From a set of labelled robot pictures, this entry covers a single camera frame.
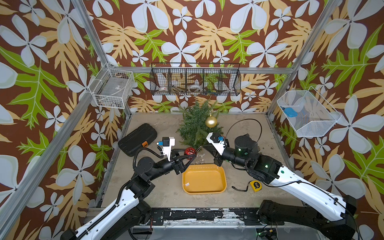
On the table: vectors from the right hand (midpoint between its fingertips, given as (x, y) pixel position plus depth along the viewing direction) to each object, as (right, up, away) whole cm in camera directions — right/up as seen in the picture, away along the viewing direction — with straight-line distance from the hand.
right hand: (203, 145), depth 64 cm
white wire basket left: (-52, +31, +22) cm, 65 cm away
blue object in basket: (+53, +17, +22) cm, 60 cm away
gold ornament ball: (+4, +11, +6) cm, 13 cm away
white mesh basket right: (+60, +14, +12) cm, 63 cm away
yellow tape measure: (+31, -25, +18) cm, 43 cm away
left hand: (-4, -3, -3) cm, 6 cm away
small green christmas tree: (-4, +6, +11) cm, 13 cm away
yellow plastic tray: (+2, -22, +20) cm, 30 cm away
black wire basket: (-3, +40, +33) cm, 52 cm away
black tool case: (-40, 0, +34) cm, 53 cm away
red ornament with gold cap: (-6, -2, -5) cm, 8 cm away
